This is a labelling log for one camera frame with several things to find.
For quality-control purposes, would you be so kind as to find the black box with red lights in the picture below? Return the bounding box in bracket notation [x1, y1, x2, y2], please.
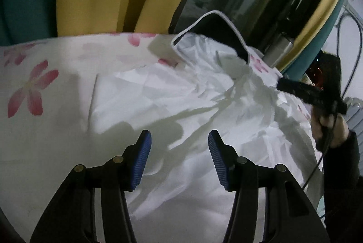
[308, 51, 326, 89]

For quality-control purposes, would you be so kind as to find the silver metal cylinder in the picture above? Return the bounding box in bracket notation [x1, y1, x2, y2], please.
[262, 37, 295, 67]

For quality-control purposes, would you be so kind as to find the black cloth with white trim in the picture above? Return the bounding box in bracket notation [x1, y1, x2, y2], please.
[172, 10, 251, 66]

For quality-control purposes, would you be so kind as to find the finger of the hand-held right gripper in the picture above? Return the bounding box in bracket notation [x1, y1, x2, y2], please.
[276, 77, 307, 103]

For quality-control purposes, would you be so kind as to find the narrow yellow curtain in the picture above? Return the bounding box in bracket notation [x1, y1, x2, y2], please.
[276, 0, 349, 73]

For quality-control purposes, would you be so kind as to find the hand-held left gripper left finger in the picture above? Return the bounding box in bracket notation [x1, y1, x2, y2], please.
[30, 130, 152, 243]

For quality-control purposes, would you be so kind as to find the person's right hand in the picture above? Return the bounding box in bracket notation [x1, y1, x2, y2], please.
[310, 107, 351, 151]

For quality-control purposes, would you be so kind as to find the white radiator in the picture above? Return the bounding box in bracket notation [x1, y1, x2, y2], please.
[344, 97, 363, 121]

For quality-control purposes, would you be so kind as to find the pink floral bed sheet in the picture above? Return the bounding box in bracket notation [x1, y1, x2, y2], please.
[0, 31, 324, 243]

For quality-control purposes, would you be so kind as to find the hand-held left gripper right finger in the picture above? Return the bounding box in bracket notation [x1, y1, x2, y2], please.
[208, 130, 331, 243]

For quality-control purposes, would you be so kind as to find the large white garment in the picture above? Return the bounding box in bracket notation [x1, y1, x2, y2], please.
[88, 33, 324, 243]

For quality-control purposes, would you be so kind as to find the person's right forearm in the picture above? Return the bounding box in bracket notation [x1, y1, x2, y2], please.
[320, 131, 363, 232]

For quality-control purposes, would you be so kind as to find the black cable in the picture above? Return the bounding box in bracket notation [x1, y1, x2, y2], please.
[301, 12, 363, 192]

